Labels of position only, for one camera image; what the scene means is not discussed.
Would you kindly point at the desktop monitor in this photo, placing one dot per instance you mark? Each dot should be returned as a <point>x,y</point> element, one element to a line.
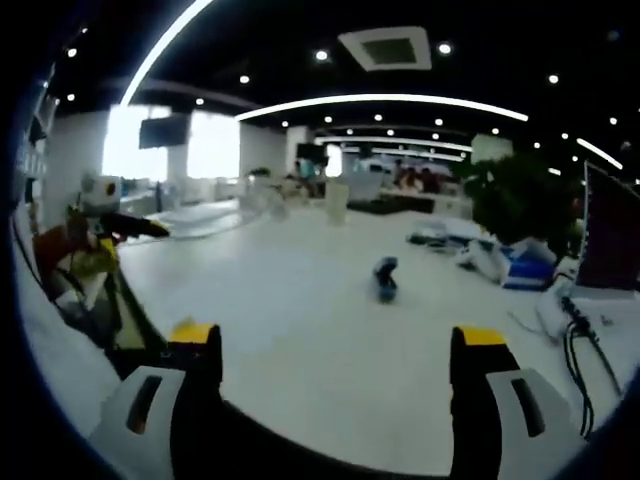
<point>612,235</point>

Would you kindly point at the green potted plant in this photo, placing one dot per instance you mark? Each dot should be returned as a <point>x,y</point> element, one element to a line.
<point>520,200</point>

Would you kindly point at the large wall television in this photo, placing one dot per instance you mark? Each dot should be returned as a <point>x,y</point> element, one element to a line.
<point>164,132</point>

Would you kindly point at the blue tissue box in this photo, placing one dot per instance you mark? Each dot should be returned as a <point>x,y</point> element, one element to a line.
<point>530,272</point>

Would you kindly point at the grey desk organiser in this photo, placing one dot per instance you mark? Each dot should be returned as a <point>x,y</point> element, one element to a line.
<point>440,232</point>

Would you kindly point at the person in white shirt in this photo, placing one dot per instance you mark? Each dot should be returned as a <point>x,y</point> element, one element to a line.
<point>55,350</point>

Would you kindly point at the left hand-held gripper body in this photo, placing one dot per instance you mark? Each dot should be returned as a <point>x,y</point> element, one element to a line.
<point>100,195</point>

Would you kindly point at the ceiling air vent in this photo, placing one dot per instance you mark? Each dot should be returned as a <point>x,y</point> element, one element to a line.
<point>387,49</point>

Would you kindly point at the tall cream cup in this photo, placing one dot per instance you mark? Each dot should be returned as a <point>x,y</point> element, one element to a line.
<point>336,202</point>

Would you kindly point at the ceiling spot lights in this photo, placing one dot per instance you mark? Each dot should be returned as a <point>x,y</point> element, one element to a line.
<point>444,48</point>

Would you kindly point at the small wall television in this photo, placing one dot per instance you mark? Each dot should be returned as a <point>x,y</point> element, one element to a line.
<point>311,150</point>

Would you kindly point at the black flat bag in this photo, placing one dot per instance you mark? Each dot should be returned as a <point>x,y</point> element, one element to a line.
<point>395,206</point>

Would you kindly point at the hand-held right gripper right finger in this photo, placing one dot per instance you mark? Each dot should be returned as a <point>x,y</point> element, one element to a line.
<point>475,380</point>

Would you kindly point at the ceiling light strips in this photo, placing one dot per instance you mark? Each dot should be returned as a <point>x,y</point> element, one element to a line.
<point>150,65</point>

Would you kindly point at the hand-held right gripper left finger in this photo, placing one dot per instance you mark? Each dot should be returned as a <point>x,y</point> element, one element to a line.
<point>200,380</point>

